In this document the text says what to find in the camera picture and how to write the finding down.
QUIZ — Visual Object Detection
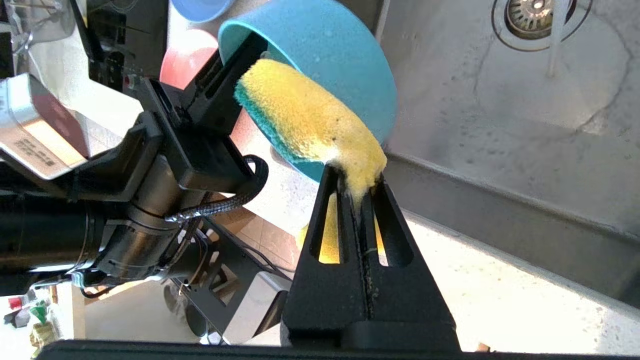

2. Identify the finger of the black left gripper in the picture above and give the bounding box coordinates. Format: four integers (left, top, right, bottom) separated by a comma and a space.
184, 32, 269, 137

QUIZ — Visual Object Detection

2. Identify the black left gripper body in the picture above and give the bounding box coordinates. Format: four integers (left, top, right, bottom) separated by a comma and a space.
132, 77, 256, 194

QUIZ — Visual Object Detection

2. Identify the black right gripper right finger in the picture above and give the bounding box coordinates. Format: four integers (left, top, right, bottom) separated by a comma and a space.
360, 176, 460, 350

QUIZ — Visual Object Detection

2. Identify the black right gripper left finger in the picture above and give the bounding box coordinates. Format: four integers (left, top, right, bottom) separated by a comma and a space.
280, 164, 371, 350

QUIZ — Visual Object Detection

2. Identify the yellow green sponge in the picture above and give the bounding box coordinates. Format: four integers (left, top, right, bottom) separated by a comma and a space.
234, 58, 388, 265

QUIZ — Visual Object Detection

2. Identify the teal bowl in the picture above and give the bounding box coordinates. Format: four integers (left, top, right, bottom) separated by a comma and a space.
218, 0, 398, 183

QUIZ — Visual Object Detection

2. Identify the stainless steel sink basin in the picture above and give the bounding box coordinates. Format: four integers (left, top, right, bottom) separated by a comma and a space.
350, 0, 640, 309

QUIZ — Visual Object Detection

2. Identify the pink plate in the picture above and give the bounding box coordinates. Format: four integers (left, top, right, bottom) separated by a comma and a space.
160, 29, 273, 160

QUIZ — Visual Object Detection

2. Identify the blue grey plate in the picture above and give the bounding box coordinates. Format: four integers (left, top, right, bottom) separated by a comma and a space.
170, 0, 234, 24

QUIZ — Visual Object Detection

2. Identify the black glass cooktop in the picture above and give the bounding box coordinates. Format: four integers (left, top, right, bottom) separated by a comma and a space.
70, 0, 169, 94

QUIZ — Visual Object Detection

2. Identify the round metal drain strainer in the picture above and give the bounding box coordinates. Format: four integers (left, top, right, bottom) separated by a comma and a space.
491, 0, 594, 53

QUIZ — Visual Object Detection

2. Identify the black metal base frame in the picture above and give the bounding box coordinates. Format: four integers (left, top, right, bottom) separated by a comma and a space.
164, 220, 293, 346

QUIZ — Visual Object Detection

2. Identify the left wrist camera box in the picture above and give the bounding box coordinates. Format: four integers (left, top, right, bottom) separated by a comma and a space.
0, 73, 92, 181

